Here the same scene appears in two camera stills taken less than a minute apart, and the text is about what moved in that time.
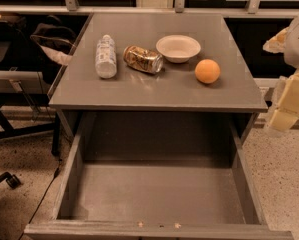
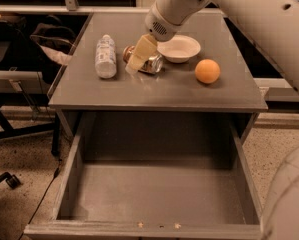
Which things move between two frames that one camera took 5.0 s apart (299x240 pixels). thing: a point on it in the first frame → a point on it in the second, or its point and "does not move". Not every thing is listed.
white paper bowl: x=178 y=48 does not move
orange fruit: x=207 y=71 does not move
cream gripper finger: x=294 y=102 → x=141 y=53
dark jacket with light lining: x=57 y=40 does not move
